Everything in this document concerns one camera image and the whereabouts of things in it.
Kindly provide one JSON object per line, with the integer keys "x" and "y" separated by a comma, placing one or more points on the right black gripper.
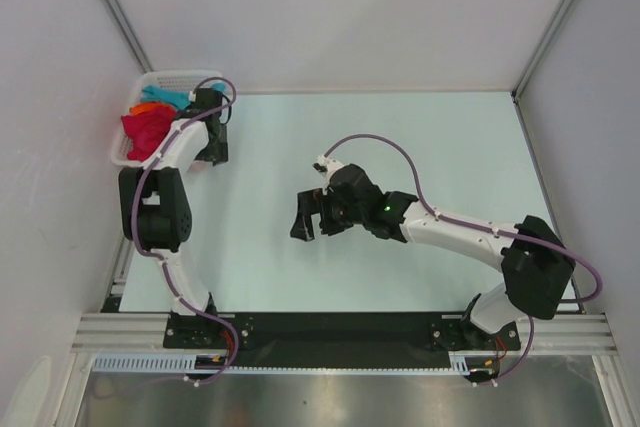
{"x": 311, "y": 203}

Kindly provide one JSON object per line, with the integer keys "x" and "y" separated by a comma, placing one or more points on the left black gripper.
{"x": 218, "y": 154}

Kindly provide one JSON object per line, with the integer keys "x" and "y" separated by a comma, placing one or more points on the white plastic laundry basket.
{"x": 181, "y": 81}

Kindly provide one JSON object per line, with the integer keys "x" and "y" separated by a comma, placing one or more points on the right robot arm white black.
{"x": 529, "y": 256}

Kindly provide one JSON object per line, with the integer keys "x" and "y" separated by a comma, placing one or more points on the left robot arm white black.
{"x": 165, "y": 143}

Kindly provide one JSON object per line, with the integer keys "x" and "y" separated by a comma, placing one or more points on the magenta red t shirt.
{"x": 146, "y": 131}

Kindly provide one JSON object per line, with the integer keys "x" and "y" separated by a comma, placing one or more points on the teal t shirt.
{"x": 179, "y": 100}

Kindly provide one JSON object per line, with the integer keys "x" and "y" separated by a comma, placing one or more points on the orange t shirt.
{"x": 151, "y": 106}

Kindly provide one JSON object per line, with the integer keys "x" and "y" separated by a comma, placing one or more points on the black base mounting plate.
{"x": 312, "y": 339}

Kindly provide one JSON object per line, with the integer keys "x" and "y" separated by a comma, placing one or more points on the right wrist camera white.
{"x": 326, "y": 166}

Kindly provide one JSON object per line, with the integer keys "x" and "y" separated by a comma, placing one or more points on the white slotted cable duct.
{"x": 208, "y": 364}

